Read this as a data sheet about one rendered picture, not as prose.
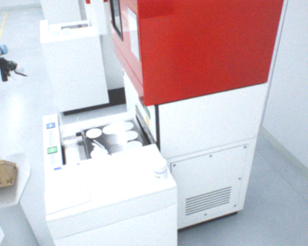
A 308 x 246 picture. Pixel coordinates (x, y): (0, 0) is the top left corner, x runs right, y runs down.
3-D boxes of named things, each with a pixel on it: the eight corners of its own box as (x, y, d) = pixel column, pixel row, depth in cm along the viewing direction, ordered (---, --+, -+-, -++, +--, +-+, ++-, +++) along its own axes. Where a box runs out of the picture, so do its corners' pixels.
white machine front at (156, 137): (128, 98, 246) (123, 52, 223) (160, 161, 182) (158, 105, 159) (124, 98, 246) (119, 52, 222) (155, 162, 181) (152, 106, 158)
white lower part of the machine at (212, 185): (199, 154, 309) (203, 83, 262) (242, 216, 245) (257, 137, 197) (133, 170, 293) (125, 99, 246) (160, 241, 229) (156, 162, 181)
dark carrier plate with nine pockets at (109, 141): (133, 119, 207) (133, 119, 206) (147, 149, 180) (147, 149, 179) (82, 130, 199) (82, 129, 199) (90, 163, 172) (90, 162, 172)
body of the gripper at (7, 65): (13, 66, 219) (-3, 57, 219) (9, 76, 223) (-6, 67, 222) (18, 64, 226) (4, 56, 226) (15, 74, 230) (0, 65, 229)
